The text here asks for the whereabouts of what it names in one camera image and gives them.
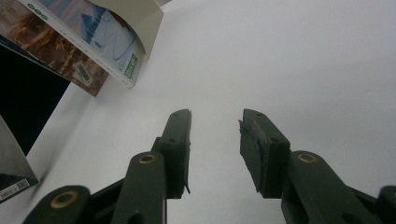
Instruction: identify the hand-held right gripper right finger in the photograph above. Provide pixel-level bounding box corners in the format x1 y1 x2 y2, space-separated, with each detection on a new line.
238 107 384 224

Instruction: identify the white and green book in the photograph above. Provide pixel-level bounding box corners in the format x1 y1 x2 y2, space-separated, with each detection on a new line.
18 0 148 90

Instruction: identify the red-brown cover magazine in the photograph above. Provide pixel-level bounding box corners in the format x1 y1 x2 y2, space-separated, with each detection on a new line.
0 0 110 97

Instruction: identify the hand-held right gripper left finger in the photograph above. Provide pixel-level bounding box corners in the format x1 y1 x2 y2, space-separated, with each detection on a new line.
110 108 192 224

